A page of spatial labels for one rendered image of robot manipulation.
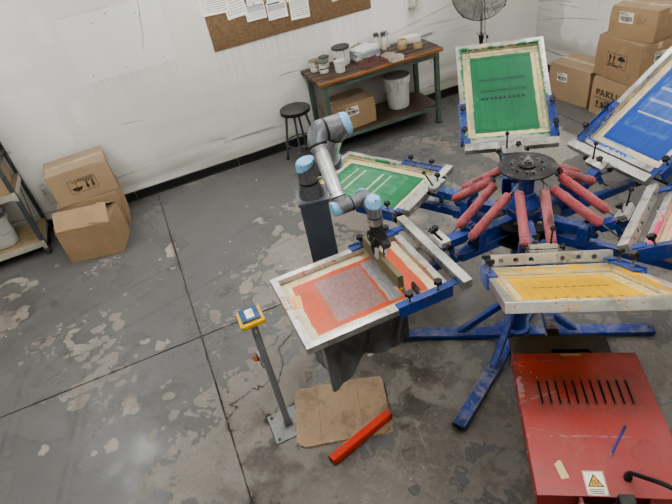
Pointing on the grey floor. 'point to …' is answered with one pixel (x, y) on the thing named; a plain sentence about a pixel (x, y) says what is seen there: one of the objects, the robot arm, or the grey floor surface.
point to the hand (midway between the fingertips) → (381, 257)
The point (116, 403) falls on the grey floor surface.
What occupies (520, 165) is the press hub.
